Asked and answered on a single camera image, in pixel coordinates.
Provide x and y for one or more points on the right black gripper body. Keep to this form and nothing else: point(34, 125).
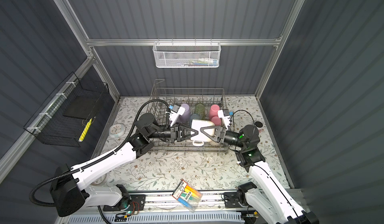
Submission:
point(231, 138)

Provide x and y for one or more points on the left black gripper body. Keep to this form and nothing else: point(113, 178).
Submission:
point(172, 134)

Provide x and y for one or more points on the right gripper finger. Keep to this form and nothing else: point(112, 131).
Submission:
point(209, 130)
point(215, 139)

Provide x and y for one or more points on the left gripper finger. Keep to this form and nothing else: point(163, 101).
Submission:
point(187, 136)
point(185, 128)

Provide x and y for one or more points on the lilac cup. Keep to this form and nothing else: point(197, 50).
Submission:
point(187, 113)

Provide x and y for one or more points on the pink cup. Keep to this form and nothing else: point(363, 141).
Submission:
point(216, 120)
point(214, 111)

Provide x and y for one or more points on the white ceramic mug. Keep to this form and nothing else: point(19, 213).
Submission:
point(200, 139)

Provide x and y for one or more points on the blue translucent cup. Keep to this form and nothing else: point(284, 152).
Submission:
point(195, 117)

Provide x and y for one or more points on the green translucent cup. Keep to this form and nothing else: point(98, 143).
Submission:
point(200, 110)

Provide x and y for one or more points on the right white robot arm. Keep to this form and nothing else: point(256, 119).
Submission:
point(267, 196)

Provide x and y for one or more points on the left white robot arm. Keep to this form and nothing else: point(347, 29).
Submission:
point(72, 188)

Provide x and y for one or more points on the floral table mat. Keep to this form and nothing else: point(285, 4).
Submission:
point(203, 171)

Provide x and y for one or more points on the highlighter marker pack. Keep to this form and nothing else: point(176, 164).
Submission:
point(186, 195)

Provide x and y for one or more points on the tape roll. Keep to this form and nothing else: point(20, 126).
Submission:
point(100, 181)

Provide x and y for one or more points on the yellow marker pen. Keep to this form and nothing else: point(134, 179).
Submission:
point(85, 131)

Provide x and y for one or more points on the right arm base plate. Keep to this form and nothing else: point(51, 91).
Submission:
point(231, 200)

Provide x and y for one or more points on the pens in wall basket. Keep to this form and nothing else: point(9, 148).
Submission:
point(201, 62)

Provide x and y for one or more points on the white wire wall basket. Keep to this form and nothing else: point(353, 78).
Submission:
point(167, 55)

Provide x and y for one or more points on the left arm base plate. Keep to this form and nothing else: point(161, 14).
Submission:
point(128, 204)

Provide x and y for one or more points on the black wire side basket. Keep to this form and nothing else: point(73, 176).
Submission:
point(62, 121)

